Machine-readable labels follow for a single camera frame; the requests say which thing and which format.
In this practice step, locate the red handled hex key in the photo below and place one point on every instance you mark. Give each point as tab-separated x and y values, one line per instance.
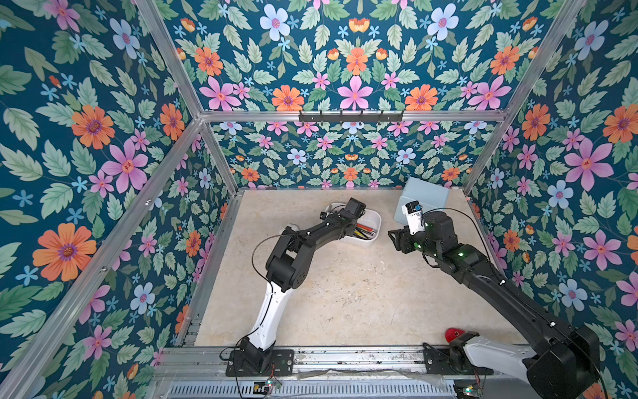
363	234

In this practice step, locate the white plastic storage tray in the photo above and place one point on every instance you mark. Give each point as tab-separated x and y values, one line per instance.
372	219

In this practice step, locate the orange handled hex key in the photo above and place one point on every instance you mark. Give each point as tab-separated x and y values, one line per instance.
365	229

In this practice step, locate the aluminium frame post back right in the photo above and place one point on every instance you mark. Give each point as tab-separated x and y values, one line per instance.
487	153

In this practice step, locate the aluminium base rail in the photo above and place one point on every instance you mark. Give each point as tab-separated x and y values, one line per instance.
329	372

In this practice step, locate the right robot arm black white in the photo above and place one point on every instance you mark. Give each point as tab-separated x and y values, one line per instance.
559	360

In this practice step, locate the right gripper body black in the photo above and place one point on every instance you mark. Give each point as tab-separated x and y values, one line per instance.
404	239

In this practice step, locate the aluminium frame post back left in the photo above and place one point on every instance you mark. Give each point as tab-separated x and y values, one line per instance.
219	159

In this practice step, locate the pale blue stacked box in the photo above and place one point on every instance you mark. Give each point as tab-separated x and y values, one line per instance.
430	196

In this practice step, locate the black hook rail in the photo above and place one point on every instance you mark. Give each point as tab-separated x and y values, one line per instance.
366	117

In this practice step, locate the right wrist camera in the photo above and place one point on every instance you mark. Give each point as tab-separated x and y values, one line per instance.
413	213

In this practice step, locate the aluminium frame post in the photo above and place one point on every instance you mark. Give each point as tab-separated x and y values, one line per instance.
219	159
487	153

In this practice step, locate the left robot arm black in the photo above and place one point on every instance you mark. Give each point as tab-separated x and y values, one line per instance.
286	269

